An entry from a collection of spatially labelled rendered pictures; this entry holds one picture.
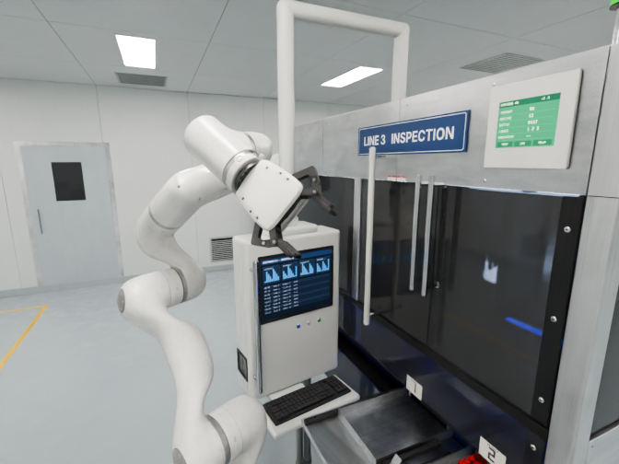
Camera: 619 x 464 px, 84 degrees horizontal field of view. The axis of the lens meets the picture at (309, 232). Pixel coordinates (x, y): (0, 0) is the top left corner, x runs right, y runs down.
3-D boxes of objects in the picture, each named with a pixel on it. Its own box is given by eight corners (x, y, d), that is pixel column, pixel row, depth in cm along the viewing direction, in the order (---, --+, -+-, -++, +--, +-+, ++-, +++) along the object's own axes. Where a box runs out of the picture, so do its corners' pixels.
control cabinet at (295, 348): (319, 352, 197) (320, 217, 181) (340, 368, 181) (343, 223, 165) (235, 382, 170) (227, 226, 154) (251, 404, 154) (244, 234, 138)
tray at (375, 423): (406, 393, 149) (406, 386, 149) (452, 435, 126) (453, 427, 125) (337, 416, 136) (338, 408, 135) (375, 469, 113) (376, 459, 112)
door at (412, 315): (359, 300, 167) (363, 178, 155) (427, 345, 125) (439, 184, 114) (358, 300, 167) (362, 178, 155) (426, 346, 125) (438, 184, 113)
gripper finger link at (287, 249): (277, 231, 60) (303, 256, 57) (265, 245, 60) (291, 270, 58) (268, 228, 57) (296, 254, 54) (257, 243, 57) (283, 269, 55)
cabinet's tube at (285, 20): (287, 222, 170) (285, 18, 152) (302, 226, 158) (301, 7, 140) (260, 225, 162) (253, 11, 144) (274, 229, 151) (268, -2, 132)
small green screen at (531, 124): (485, 168, 96) (494, 87, 91) (568, 169, 76) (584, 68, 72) (482, 168, 95) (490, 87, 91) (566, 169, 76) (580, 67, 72)
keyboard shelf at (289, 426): (325, 370, 183) (325, 365, 183) (360, 400, 160) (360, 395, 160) (247, 401, 159) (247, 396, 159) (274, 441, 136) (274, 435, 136)
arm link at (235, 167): (268, 157, 66) (278, 166, 65) (240, 193, 67) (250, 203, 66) (245, 140, 58) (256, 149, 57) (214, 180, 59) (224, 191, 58)
